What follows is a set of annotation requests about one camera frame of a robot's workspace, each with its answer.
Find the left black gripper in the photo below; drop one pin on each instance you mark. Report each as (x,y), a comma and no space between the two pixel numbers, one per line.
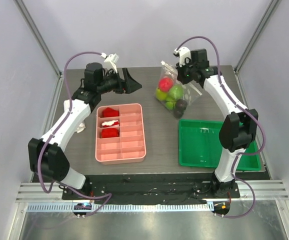
(127,85)

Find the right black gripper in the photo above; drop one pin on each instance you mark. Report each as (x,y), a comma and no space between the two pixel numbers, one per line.
(182,75)

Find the clear polka dot zip bag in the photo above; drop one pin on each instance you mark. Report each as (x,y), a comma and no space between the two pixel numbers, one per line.
(191,92)

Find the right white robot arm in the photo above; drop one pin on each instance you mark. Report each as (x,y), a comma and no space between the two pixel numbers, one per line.
(239,127)

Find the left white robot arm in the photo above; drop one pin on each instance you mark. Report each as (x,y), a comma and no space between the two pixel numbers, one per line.
(47,154)

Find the green fake apple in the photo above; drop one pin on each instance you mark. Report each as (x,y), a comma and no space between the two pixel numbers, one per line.
(176,92)

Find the red fake apple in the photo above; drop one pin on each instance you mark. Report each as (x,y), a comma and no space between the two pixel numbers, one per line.
(165,84)

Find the yellow-green fake fruit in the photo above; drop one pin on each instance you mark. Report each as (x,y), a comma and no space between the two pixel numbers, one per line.
(161,95)

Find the red fabric item top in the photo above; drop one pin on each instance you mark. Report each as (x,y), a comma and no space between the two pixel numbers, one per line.
(110,112)

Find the red white fabric item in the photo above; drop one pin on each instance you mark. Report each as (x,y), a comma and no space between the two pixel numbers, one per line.
(111,123)

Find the red fabric item bottom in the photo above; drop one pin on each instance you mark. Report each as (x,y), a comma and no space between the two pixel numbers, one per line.
(109,133)

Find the pink divided organizer tray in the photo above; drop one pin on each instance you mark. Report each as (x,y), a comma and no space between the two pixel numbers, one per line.
(130,146)

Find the white crumpled cloth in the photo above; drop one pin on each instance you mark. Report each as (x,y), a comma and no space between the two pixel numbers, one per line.
(82,126)

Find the green plastic tray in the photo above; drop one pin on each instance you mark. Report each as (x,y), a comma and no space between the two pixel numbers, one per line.
(198,143)

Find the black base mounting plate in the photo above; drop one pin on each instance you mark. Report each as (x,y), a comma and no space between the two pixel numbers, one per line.
(85,192)

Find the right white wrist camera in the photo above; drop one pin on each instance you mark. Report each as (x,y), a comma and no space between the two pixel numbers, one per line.
(184,55)

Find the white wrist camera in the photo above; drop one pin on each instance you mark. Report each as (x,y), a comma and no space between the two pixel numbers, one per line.
(110,61)
(184,55)

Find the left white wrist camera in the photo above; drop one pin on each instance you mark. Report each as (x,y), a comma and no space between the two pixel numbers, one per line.
(110,61)

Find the right aluminium frame post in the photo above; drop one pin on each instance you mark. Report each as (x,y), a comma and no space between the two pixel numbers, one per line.
(267,15)

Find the aluminium frame post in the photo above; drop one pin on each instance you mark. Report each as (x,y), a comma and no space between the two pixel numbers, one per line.
(267,15)
(37,35)

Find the white slotted cable duct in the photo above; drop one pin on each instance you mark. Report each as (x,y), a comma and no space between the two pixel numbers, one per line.
(79,207)

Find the left aluminium frame post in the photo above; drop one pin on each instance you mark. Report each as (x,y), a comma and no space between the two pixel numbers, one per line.
(37,35)

